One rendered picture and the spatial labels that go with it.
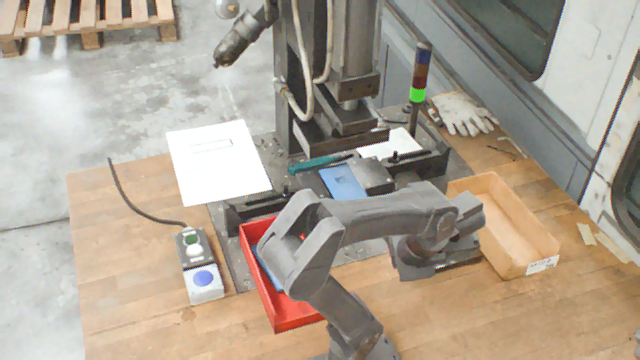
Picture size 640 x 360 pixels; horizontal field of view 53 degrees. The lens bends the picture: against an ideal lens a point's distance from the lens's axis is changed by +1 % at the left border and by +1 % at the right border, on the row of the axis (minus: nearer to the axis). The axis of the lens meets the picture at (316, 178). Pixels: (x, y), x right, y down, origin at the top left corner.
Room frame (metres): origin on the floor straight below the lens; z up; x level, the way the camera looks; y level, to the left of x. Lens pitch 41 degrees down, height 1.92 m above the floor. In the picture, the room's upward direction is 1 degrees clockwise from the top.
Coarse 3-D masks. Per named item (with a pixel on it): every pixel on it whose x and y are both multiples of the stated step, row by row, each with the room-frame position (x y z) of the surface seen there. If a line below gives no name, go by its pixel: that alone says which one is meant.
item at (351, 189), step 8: (328, 168) 1.10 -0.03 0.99; (336, 168) 1.10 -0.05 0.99; (344, 168) 1.10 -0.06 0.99; (328, 176) 1.07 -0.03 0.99; (336, 176) 1.07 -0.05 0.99; (344, 176) 1.07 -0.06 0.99; (352, 176) 1.07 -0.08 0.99; (328, 184) 1.04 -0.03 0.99; (336, 184) 1.04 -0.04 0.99; (344, 184) 1.04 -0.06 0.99; (352, 184) 1.04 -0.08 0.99; (336, 192) 1.02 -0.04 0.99; (344, 192) 1.02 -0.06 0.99; (352, 192) 1.02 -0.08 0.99; (360, 192) 1.02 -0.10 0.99
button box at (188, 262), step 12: (120, 192) 1.09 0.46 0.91; (132, 204) 1.05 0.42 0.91; (144, 216) 1.02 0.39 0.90; (192, 228) 0.96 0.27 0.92; (180, 240) 0.92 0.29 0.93; (204, 240) 0.92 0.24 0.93; (180, 252) 0.89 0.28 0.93; (204, 252) 0.89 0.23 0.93; (180, 264) 0.87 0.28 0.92; (192, 264) 0.85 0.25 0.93; (204, 264) 0.86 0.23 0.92
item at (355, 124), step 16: (320, 96) 1.11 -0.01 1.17; (336, 112) 1.04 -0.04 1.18; (352, 112) 1.05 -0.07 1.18; (368, 112) 1.05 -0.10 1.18; (304, 128) 1.04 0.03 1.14; (320, 128) 1.05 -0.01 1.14; (336, 128) 1.03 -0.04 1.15; (352, 128) 1.01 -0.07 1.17; (368, 128) 1.02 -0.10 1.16; (384, 128) 1.05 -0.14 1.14; (304, 144) 1.01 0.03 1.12; (320, 144) 1.00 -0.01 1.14; (336, 144) 1.01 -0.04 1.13; (352, 144) 1.02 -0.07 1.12; (368, 144) 1.04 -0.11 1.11
